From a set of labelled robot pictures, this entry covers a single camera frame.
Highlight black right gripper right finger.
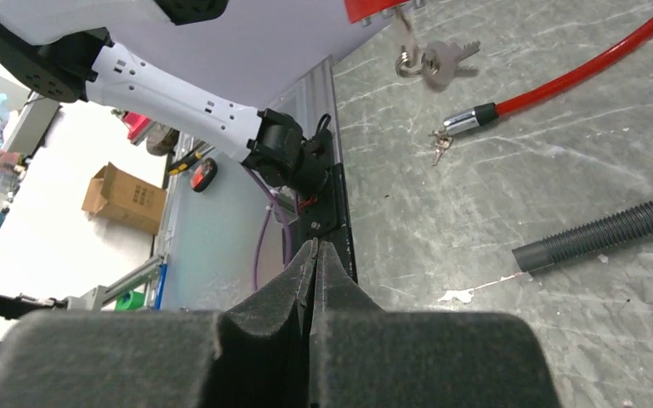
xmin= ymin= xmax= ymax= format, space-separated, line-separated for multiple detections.
xmin=310 ymin=242 xmax=560 ymax=407

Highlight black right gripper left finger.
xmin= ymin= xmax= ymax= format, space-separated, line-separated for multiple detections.
xmin=0 ymin=241 xmax=318 ymax=407

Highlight silver padlock keys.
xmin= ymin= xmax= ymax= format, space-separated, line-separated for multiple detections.
xmin=394 ymin=6 xmax=481 ymax=93

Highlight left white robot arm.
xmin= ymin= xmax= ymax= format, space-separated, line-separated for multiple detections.
xmin=0 ymin=1 xmax=331 ymax=196

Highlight cardboard box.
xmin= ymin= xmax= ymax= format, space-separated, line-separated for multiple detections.
xmin=81 ymin=162 xmax=167 ymax=235

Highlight small silver keys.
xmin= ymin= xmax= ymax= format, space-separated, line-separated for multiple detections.
xmin=430 ymin=130 xmax=453 ymax=166

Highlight red cable bike lock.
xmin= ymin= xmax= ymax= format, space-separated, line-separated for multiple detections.
xmin=433 ymin=17 xmax=653 ymax=138

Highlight black corrugated hose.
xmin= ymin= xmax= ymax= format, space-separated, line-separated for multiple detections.
xmin=511 ymin=186 xmax=653 ymax=275

